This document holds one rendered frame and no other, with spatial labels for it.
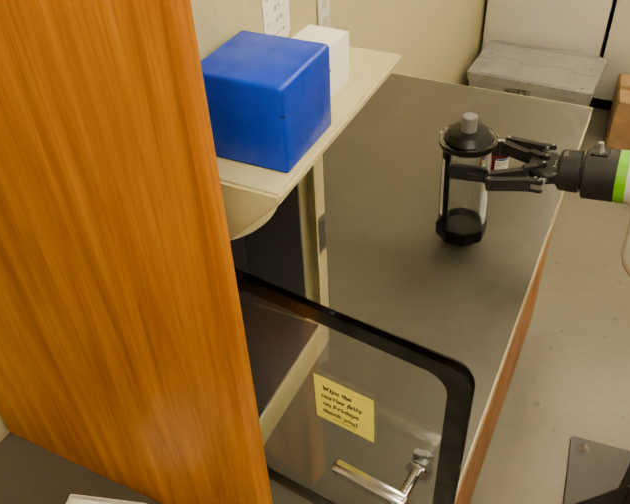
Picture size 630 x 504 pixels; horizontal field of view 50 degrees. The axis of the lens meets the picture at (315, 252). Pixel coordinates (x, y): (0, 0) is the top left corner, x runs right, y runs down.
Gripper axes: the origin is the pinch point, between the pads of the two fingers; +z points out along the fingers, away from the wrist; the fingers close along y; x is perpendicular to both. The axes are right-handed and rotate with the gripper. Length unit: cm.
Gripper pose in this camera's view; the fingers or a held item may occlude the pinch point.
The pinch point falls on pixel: (469, 158)
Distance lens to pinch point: 134.1
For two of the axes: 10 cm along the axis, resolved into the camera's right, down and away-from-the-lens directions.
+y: -4.3, 6.0, -6.7
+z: -8.9, -1.7, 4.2
